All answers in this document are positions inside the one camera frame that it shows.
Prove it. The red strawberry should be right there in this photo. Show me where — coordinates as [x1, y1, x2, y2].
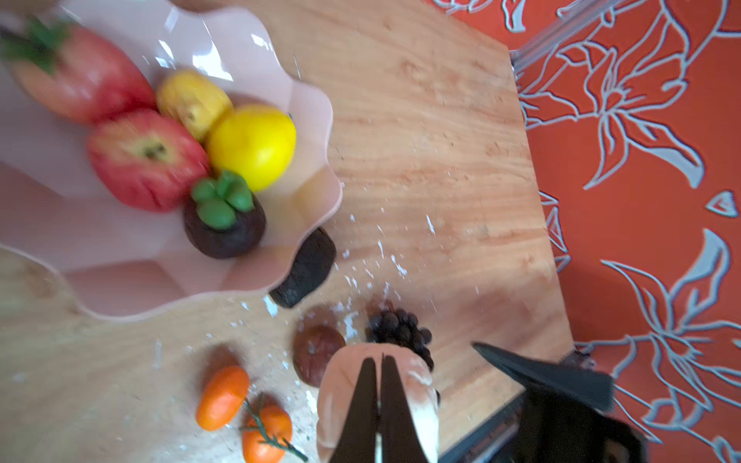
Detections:
[1, 17, 156, 125]

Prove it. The red apple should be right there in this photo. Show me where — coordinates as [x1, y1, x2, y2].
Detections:
[87, 110, 210, 212]

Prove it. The beige garlic bulb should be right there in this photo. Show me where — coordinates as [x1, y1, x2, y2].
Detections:
[316, 343, 439, 462]

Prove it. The pink scalloped fruit bowl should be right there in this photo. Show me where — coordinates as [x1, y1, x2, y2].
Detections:
[1, 1, 343, 321]

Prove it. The large yellow lemon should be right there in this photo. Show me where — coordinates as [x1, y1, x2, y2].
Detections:
[206, 104, 297, 192]

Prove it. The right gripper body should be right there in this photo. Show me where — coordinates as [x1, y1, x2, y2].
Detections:
[514, 390, 648, 463]

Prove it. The dark purple mangosteen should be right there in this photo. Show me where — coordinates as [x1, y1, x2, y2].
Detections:
[183, 171, 267, 260]

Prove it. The small yellow fruit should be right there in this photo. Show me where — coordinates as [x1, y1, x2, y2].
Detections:
[156, 71, 233, 143]

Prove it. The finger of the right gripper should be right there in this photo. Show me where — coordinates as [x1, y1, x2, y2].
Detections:
[472, 341, 614, 412]

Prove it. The dark grape bunch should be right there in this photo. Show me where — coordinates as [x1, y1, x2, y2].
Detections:
[365, 305, 435, 372]

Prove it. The green red fig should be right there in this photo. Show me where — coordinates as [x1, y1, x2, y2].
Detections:
[293, 325, 347, 388]

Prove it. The dark avocado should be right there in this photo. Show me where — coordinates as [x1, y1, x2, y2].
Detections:
[269, 228, 337, 309]

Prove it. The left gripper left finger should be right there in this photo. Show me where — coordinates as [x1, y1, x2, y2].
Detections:
[330, 358, 379, 463]

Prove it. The small orange tangerine lower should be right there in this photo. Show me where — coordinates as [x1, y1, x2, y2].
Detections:
[241, 401, 309, 463]

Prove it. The small orange tangerine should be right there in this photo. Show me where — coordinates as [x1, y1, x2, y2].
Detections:
[195, 366, 251, 431]
[241, 401, 309, 463]

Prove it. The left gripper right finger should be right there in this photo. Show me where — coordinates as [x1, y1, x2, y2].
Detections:
[380, 356, 428, 463]

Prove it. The small orange tangerine upper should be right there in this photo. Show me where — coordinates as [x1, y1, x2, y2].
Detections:
[195, 366, 251, 431]

